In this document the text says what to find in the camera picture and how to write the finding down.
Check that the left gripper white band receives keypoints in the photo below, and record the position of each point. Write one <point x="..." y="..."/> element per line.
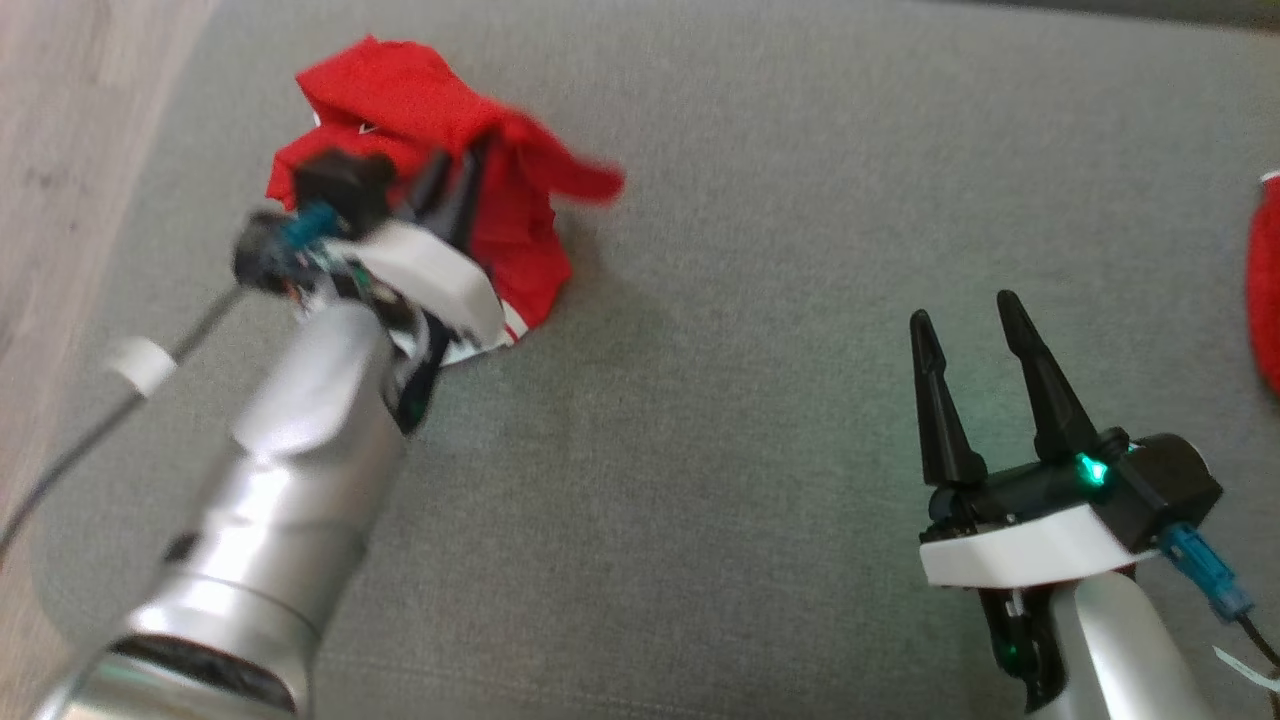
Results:
<point x="430" y="275"/>

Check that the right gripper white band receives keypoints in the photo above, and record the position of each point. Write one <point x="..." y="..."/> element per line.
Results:
<point x="1020" y="550"/>

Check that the red white basketball jersey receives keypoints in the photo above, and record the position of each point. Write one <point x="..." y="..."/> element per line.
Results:
<point x="420" y="90"/>

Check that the red shorts with white stripe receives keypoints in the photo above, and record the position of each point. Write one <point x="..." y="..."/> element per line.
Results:
<point x="1268" y="290"/>

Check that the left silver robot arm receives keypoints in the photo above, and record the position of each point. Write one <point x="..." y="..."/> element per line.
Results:
<point x="280" y="500"/>

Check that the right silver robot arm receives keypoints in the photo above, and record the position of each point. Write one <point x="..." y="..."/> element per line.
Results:
<point x="1120" y="650"/>

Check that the large grey sofa seat cushion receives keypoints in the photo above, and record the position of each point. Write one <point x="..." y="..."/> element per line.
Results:
<point x="750" y="350"/>

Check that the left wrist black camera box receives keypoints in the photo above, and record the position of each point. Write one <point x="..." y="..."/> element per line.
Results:
<point x="345" y="185"/>

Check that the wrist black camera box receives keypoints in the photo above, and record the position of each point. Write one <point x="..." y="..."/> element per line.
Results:
<point x="1165" y="485"/>
<point x="345" y="185"/>

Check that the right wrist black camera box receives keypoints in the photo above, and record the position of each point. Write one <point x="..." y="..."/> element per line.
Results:
<point x="1165" y="485"/>

